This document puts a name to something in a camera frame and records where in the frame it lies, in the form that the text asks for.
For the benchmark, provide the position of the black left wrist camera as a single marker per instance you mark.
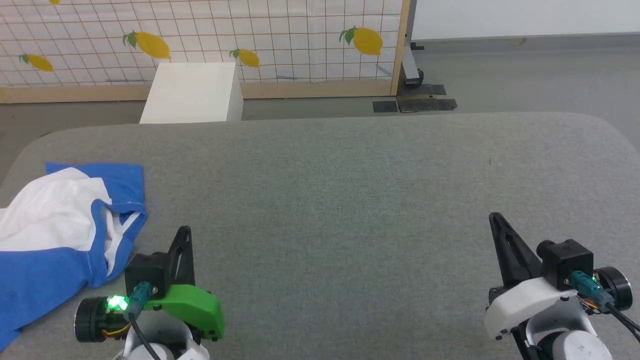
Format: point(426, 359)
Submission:
point(145, 270)

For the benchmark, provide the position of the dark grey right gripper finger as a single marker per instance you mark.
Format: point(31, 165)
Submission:
point(515, 260)

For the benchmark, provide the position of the grey metal stand with caster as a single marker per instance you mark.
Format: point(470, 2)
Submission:
point(411, 60)

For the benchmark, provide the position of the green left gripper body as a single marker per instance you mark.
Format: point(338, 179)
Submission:
point(195, 307)

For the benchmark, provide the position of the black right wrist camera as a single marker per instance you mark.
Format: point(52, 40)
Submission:
point(567, 262)

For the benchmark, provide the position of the small black floor mat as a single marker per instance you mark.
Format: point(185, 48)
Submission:
point(385, 106)

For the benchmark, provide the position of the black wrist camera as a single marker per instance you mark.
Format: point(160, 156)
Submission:
point(567, 262)
point(145, 270)

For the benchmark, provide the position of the lemon print partition screen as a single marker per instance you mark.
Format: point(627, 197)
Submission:
point(300, 30)

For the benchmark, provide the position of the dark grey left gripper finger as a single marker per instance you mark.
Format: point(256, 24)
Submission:
point(185, 265)

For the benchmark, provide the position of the large black floor mat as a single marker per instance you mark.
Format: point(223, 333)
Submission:
point(425, 102)

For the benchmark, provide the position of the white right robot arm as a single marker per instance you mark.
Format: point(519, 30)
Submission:
point(575, 346)

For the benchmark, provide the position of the blue and white T-shirt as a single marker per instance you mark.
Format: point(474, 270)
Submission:
point(45, 215)

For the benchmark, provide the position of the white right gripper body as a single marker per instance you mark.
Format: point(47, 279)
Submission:
point(525, 302)

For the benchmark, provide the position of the white box cabinet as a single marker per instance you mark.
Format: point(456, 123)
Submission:
point(192, 92)

